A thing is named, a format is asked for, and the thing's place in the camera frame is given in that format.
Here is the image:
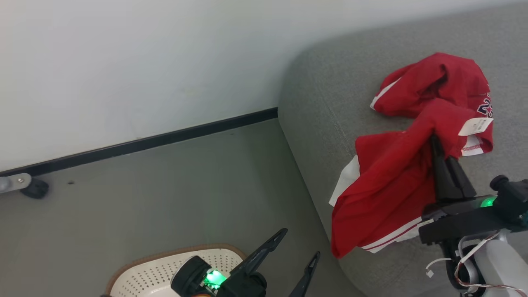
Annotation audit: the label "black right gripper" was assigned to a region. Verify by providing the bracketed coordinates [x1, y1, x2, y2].
[422, 135, 528, 228]

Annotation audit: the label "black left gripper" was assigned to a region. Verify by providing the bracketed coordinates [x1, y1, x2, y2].
[170, 228, 321, 297]

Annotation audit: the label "red white sports clothing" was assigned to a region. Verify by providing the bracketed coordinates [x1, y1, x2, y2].
[329, 52, 494, 259]

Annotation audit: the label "beige perforated laundry basket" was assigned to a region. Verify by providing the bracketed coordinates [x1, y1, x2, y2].
[105, 243, 248, 297]

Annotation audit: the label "grey fabric sofa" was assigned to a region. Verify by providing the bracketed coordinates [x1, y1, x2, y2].
[277, 2, 528, 297]

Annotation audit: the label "black baseboard strip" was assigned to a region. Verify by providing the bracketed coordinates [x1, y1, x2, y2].
[0, 107, 279, 178]

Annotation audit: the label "black caster wheel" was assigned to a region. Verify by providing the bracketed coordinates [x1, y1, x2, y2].
[21, 178, 50, 200]

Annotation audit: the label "thin white cable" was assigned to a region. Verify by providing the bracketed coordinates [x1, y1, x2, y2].
[425, 257, 453, 278]

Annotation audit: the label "red white twisted wires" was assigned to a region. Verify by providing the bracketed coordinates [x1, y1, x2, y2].
[454, 231, 528, 296]

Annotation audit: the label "grey metal frame leg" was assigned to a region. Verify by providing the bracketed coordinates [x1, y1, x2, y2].
[0, 173, 33, 194]

